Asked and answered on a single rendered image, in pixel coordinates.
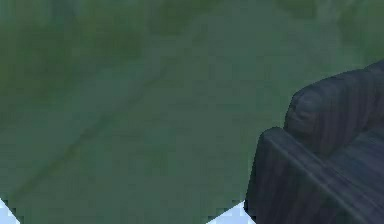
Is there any dark grey striped sofa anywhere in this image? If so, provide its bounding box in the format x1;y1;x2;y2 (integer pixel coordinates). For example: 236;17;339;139
243;59;384;224

